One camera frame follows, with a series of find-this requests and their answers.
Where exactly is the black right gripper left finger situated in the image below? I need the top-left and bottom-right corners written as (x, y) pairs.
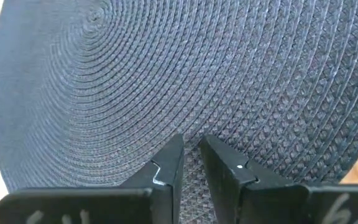
top-left (121, 133), bottom-right (185, 224)

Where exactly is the round dark woven placemat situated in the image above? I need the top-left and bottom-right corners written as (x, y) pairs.
top-left (0, 0), bottom-right (358, 224)

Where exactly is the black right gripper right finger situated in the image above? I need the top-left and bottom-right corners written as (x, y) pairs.
top-left (200, 134), bottom-right (310, 224)

